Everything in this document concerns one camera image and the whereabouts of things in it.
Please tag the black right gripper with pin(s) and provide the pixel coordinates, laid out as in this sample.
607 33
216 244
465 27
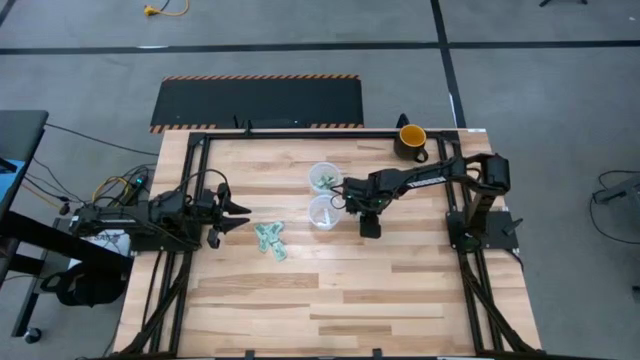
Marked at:
365 194

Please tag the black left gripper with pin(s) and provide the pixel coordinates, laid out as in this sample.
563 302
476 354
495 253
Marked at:
206 212

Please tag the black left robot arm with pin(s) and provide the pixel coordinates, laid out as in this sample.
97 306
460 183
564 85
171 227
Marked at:
125 217

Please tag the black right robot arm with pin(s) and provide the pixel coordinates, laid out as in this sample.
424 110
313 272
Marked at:
450 172

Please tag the clear plastic cup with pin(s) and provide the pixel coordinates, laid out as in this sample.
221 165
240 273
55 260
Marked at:
315 220
313 172

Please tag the black mug yellow inside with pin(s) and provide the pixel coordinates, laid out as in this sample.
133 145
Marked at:
407 150

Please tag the black clamp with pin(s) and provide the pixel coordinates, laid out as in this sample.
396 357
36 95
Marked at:
403 122

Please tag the black power strip green light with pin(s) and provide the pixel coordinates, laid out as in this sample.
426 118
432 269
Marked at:
139 181

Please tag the black bar device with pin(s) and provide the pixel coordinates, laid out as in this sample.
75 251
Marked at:
272 123

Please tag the black hazard-striped floor mat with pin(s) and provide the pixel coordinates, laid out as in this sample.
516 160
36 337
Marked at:
260 102

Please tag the white printed paper sheet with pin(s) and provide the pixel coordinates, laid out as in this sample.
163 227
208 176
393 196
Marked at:
107 241

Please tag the black bag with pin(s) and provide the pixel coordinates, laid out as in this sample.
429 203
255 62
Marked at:
85 287

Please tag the blue panel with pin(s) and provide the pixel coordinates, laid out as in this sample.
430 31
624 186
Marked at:
7 182

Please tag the black desk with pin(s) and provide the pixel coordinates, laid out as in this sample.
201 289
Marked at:
20 130

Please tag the black caster wheel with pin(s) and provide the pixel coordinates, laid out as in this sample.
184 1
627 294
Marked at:
33 335

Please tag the grey metal stand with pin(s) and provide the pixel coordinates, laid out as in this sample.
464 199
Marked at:
625 190

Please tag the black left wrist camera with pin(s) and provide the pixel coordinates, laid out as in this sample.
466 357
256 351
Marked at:
213 239

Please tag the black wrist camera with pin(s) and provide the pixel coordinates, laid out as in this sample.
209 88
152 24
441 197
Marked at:
370 226
213 239

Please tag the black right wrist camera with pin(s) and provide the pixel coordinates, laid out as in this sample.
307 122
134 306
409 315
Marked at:
370 226

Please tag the black metal table frame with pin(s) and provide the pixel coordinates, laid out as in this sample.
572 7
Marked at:
325 135

